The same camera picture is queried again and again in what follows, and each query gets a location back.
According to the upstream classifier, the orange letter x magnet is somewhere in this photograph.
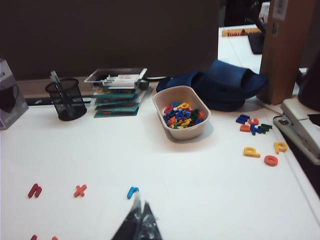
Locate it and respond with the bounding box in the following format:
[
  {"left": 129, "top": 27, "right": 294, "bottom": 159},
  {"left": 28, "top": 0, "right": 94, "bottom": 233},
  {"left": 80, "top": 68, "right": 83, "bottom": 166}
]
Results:
[{"left": 73, "top": 184, "right": 88, "bottom": 198}]

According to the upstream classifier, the green letter m magnet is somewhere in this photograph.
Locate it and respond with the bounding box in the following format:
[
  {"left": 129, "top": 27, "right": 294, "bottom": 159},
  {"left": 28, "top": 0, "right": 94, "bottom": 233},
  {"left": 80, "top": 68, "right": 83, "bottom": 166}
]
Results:
[{"left": 257, "top": 123, "right": 273, "bottom": 135}]

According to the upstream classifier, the brown desk partition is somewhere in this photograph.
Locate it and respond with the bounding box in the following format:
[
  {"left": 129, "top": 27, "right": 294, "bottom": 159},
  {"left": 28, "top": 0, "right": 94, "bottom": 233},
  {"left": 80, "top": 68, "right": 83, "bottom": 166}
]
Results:
[{"left": 0, "top": 0, "right": 221, "bottom": 81}]

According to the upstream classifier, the blue letter e magnet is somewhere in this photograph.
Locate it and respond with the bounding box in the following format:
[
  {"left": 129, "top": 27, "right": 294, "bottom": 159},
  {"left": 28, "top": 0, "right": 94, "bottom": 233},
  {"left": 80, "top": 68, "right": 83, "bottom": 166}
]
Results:
[{"left": 235, "top": 114, "right": 251, "bottom": 125}]

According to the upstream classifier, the yellow letter p magnet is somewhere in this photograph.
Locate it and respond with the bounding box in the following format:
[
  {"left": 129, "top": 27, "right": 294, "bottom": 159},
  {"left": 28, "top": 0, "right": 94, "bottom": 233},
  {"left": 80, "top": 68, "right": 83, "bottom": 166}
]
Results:
[
  {"left": 273, "top": 141, "right": 288, "bottom": 155},
  {"left": 243, "top": 146, "right": 261, "bottom": 158}
]

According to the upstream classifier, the white grey face mask box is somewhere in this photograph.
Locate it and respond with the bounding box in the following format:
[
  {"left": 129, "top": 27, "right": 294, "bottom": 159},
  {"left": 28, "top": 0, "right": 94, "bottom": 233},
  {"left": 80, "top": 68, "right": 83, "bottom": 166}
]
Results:
[{"left": 0, "top": 58, "right": 30, "bottom": 130}]

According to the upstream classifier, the light blue letter r magnet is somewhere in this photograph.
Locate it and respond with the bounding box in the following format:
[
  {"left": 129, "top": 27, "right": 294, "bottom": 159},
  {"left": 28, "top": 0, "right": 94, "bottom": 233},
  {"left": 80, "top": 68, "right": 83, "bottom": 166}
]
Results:
[{"left": 126, "top": 186, "right": 140, "bottom": 200}]

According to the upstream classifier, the black mesh pen holder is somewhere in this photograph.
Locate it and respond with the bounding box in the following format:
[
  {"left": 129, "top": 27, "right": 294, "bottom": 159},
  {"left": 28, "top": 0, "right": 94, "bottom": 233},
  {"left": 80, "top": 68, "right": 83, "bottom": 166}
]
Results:
[{"left": 45, "top": 78, "right": 88, "bottom": 122}]

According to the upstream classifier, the wooden post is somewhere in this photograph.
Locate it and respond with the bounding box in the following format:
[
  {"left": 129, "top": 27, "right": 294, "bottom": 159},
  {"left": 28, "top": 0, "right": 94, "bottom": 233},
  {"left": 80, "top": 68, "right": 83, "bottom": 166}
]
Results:
[{"left": 259, "top": 0, "right": 316, "bottom": 106}]

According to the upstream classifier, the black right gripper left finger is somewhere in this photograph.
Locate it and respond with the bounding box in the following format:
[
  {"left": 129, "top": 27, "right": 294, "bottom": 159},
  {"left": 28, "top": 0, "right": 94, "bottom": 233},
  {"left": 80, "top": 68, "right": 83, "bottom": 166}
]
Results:
[{"left": 109, "top": 197, "right": 141, "bottom": 240}]

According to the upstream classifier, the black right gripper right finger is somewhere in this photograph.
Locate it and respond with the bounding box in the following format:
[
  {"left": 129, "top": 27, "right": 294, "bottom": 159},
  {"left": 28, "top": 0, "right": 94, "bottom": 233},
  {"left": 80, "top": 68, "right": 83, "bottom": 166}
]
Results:
[{"left": 138, "top": 199, "right": 164, "bottom": 240}]

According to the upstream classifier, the clear ballpoint pen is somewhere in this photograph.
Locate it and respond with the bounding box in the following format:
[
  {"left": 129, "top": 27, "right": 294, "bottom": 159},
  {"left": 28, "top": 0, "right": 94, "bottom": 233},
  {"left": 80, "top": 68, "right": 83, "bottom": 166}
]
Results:
[{"left": 49, "top": 70, "right": 75, "bottom": 117}]

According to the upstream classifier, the white marker pen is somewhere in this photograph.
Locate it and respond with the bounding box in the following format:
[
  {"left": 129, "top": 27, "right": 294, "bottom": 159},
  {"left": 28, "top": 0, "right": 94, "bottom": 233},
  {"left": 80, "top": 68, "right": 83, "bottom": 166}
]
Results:
[{"left": 101, "top": 74, "right": 141, "bottom": 89}]

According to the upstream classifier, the red letter n magnet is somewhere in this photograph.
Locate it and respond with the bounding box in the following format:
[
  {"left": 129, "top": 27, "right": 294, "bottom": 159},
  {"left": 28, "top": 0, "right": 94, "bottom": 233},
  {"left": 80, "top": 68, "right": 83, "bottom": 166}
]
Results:
[{"left": 27, "top": 183, "right": 43, "bottom": 199}]

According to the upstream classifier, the beige oval paper bowl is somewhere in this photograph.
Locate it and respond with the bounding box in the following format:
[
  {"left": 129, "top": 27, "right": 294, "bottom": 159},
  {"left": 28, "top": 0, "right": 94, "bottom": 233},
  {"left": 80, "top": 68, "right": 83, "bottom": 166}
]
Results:
[{"left": 152, "top": 85, "right": 212, "bottom": 141}]

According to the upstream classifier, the pile of coloured letter magnets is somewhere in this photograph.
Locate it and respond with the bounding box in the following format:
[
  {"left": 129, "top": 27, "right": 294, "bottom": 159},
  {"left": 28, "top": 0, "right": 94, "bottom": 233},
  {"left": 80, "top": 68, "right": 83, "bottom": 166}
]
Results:
[{"left": 162, "top": 101, "right": 205, "bottom": 130}]

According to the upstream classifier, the yellow red block row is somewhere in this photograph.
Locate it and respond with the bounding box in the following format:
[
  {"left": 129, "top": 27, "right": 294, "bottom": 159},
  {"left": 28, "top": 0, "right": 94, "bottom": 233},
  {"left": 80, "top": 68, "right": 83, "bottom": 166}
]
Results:
[{"left": 221, "top": 27, "right": 262, "bottom": 38}]

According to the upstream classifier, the blue letter k magnet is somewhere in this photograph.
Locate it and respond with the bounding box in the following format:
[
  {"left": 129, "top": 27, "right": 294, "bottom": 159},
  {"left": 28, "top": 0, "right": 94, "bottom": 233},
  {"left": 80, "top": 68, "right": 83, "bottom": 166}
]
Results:
[{"left": 249, "top": 124, "right": 262, "bottom": 136}]

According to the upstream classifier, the orange letter o magnet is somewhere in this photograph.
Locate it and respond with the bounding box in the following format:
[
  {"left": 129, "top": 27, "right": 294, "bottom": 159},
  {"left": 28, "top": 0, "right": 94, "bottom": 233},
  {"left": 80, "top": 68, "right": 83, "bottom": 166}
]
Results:
[{"left": 264, "top": 154, "right": 279, "bottom": 167}]

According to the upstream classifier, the black flat object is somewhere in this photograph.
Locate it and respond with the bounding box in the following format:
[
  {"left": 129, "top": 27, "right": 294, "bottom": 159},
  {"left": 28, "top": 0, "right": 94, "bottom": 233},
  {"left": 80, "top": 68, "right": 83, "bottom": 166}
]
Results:
[{"left": 247, "top": 32, "right": 266, "bottom": 55}]

